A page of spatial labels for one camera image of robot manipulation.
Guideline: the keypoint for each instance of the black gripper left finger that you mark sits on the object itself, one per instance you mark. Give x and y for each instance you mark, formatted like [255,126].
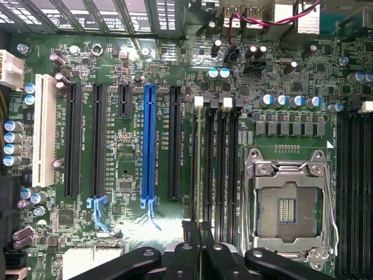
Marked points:
[148,259]

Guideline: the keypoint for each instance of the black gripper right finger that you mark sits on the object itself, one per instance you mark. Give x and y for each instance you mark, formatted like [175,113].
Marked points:
[227,262]

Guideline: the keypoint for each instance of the black RAM slot white latch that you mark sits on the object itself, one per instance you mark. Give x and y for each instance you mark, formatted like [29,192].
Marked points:
[194,163]
[368,189]
[223,163]

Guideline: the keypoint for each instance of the silver board connector housing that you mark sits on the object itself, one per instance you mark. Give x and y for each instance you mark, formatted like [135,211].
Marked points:
[93,262]

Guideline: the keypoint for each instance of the silver locking lever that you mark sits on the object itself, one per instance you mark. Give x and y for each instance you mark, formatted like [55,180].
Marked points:
[333,210]
[248,186]

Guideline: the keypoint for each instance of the silver CPU socket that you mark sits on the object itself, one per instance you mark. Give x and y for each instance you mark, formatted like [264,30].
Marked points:
[287,210]

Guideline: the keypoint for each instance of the blue expansion slot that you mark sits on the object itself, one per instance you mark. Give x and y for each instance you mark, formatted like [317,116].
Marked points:
[149,140]

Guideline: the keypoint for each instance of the long black expansion slot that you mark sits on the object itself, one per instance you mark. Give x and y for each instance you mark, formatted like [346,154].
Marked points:
[73,140]
[175,140]
[98,140]

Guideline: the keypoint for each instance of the short black expansion slot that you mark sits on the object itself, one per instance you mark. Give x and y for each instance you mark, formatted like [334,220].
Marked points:
[124,100]

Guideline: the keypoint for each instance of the white PCI expansion slot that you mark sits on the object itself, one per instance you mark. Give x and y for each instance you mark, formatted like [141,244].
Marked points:
[43,131]

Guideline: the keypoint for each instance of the green PC motherboard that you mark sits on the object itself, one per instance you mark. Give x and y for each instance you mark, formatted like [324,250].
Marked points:
[166,73]

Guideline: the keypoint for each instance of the black fan header connector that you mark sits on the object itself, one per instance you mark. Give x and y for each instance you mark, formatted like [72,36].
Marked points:
[255,67]

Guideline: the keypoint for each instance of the white power connector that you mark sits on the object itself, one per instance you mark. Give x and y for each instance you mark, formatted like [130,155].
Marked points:
[10,68]

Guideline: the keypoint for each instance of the silver rear port block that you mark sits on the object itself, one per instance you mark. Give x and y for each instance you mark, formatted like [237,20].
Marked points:
[247,13]

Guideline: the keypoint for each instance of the silver heat sink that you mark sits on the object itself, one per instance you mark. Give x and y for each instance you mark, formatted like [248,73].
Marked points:
[309,20]

